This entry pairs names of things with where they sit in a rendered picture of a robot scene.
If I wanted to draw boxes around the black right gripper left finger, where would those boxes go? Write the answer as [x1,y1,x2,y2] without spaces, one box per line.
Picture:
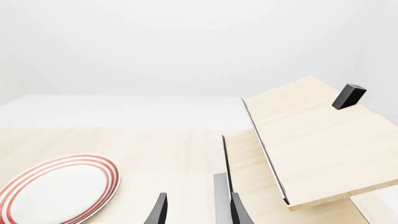
[143,192,168,224]

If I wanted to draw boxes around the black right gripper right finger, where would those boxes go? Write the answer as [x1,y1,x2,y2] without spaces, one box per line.
[229,192,254,224]

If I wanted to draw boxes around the pale wooden drawer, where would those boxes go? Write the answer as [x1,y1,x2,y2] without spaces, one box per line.
[221,127,290,224]

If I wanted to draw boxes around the pale wooden cabinet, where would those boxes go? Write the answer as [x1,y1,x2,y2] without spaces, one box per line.
[240,75,398,224]

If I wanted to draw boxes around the white plate with red rings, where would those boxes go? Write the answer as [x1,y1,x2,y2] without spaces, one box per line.
[0,153,122,224]

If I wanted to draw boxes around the small black block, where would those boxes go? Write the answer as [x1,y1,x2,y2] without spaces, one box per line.
[331,82,368,111]

